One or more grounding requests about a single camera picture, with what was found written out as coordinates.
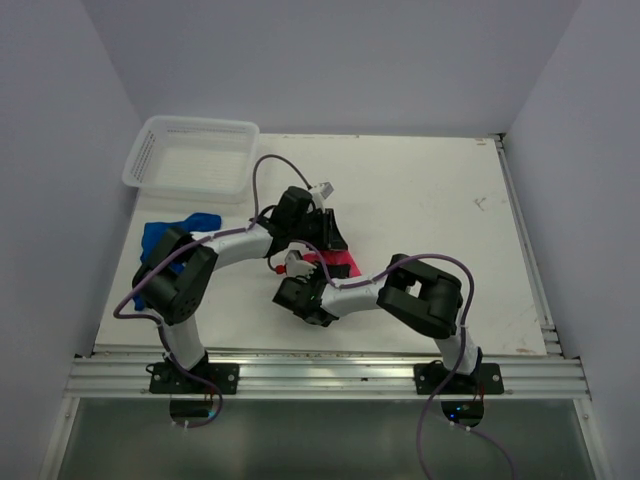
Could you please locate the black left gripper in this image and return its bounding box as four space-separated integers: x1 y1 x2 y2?
290 208 348 251

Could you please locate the pink microfiber towel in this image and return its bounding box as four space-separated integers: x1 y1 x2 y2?
302 250 361 279

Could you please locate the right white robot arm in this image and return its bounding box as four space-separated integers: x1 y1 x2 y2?
273 253 482 393

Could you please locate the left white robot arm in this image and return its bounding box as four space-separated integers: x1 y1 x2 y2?
131 182 348 393

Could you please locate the blue microfiber towel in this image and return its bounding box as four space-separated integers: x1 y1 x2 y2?
130 212 223 312

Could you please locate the white plastic basket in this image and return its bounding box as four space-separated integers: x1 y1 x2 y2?
122 115 260 204

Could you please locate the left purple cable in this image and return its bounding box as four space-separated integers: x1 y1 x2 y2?
113 154 321 429

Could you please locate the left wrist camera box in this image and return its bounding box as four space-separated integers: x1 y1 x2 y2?
310 182 334 200

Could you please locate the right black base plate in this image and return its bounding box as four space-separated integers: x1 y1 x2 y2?
413 360 505 395

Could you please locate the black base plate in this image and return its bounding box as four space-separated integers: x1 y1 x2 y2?
145 361 240 395
413 360 505 395

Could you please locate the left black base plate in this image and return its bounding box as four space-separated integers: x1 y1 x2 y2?
145 361 240 395

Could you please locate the aluminium mounting rail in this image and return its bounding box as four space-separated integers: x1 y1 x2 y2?
64 347 590 400

